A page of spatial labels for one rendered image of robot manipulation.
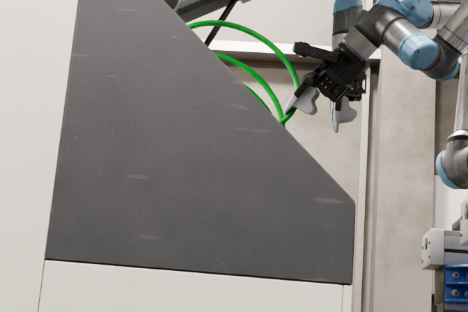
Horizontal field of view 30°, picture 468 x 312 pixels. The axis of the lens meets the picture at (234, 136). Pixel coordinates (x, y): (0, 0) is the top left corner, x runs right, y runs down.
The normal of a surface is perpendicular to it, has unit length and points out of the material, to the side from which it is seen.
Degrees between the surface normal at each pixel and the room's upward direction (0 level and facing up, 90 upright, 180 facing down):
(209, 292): 90
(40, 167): 90
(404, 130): 90
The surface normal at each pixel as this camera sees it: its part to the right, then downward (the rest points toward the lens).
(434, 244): -0.05, -0.25
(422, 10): 0.49, -0.18
